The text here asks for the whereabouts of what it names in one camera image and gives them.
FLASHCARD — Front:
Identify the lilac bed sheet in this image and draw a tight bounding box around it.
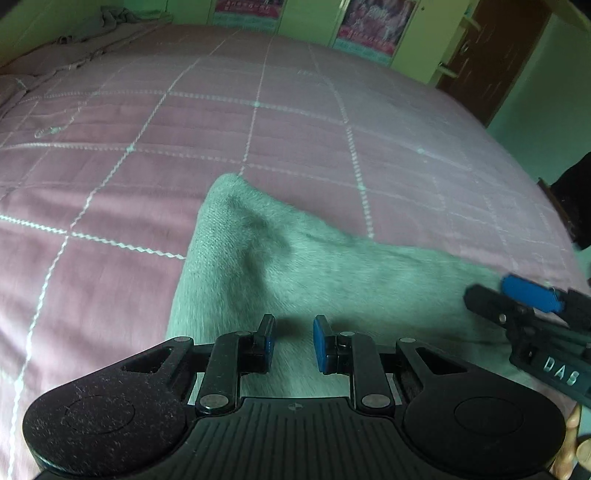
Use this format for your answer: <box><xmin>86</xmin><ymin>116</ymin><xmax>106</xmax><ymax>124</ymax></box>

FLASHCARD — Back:
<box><xmin>0</xmin><ymin>22</ymin><xmax>155</xmax><ymax>121</ymax></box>

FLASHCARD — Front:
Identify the pink checked bed quilt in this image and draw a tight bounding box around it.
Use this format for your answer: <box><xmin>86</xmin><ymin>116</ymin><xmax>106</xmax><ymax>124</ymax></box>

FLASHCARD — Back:
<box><xmin>0</xmin><ymin>23</ymin><xmax>583</xmax><ymax>480</ymax></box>

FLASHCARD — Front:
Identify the grey-green towel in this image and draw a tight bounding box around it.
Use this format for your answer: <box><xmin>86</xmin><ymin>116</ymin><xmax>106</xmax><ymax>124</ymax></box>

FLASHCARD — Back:
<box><xmin>164</xmin><ymin>173</ymin><xmax>591</xmax><ymax>402</ymax></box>

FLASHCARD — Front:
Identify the brown wooden door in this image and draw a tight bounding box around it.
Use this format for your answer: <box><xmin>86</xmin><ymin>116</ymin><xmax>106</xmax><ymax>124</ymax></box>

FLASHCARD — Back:
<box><xmin>434</xmin><ymin>0</ymin><xmax>555</xmax><ymax>126</ymax></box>

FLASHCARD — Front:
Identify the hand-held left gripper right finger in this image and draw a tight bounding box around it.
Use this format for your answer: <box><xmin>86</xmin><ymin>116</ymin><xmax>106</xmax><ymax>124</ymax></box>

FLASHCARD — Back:
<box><xmin>313</xmin><ymin>315</ymin><xmax>467</xmax><ymax>411</ymax></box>

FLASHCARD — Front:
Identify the metal door handle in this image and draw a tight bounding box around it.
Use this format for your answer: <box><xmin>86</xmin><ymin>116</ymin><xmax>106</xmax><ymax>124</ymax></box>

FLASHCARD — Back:
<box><xmin>438</xmin><ymin>16</ymin><xmax>477</xmax><ymax>77</ymax></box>

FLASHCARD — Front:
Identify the person's right hand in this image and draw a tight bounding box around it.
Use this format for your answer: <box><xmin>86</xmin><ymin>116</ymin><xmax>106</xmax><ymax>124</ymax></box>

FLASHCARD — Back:
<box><xmin>555</xmin><ymin>402</ymin><xmax>591</xmax><ymax>480</ymax></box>

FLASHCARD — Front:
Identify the wall poster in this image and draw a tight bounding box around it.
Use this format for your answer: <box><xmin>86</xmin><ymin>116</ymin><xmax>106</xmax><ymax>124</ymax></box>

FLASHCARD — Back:
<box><xmin>213</xmin><ymin>0</ymin><xmax>286</xmax><ymax>21</ymax></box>
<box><xmin>333</xmin><ymin>0</ymin><xmax>419</xmax><ymax>58</ymax></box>

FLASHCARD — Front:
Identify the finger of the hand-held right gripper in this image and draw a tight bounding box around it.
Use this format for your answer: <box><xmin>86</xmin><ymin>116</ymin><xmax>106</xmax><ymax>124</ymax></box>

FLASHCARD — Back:
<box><xmin>463</xmin><ymin>284</ymin><xmax>543</xmax><ymax>334</ymax></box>
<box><xmin>500</xmin><ymin>274</ymin><xmax>591</xmax><ymax>330</ymax></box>

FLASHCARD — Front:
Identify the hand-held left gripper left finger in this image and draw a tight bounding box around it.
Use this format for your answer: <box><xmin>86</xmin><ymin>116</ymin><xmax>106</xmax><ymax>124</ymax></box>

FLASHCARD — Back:
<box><xmin>121</xmin><ymin>314</ymin><xmax>277</xmax><ymax>416</ymax></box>

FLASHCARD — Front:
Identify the grey crumpled blanket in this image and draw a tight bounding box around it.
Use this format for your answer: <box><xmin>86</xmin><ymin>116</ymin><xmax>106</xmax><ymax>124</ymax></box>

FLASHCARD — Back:
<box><xmin>55</xmin><ymin>6</ymin><xmax>174</xmax><ymax>44</ymax></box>

